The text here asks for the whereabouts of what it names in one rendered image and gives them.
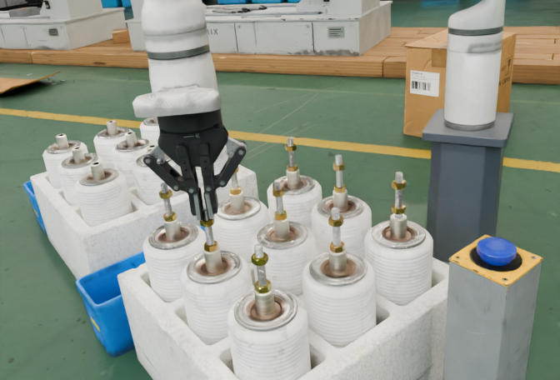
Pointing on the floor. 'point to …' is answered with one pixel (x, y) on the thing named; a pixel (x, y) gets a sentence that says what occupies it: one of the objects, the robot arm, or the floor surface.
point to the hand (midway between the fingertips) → (203, 203)
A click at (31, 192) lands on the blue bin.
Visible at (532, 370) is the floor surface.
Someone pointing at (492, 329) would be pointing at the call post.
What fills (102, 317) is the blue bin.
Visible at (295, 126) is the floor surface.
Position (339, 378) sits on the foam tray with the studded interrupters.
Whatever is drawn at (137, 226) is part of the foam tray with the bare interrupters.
